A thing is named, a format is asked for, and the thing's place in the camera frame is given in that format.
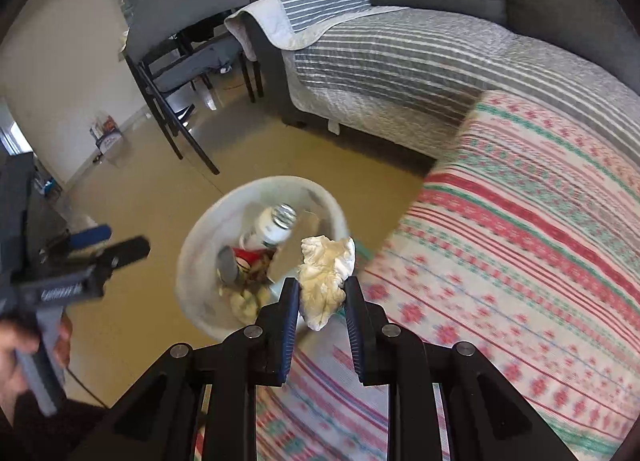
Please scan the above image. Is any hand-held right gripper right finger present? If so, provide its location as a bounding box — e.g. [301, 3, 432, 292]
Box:
[344, 276, 576, 461]

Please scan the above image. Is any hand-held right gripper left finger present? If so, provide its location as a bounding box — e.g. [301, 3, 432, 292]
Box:
[67, 277, 301, 461]

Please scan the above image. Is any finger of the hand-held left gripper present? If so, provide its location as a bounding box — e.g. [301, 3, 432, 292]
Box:
[69, 224, 112, 248]
[92, 236, 152, 273]

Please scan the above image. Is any white tissue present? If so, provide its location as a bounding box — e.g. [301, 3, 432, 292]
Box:
[297, 235, 357, 332]
[226, 283, 273, 324]

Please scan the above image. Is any white plastic bucket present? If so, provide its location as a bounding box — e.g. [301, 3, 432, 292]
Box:
[175, 175, 351, 342]

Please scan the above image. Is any red snack packet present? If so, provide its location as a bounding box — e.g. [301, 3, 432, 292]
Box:
[231, 246, 277, 288]

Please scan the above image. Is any grey crushed can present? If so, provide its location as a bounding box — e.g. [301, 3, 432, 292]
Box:
[216, 246, 242, 288]

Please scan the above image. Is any white bottle silver cap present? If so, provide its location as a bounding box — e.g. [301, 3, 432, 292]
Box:
[241, 202, 300, 251]

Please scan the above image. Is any red green patterned blanket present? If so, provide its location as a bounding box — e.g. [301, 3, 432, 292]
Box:
[195, 88, 640, 461]

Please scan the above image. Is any black chair grey cushion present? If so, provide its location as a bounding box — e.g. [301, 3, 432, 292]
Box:
[122, 0, 258, 176]

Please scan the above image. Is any grey striped quilt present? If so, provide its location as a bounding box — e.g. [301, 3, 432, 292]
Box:
[225, 0, 640, 167]

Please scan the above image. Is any black cable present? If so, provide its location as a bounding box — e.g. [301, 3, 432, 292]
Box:
[64, 365, 110, 411]

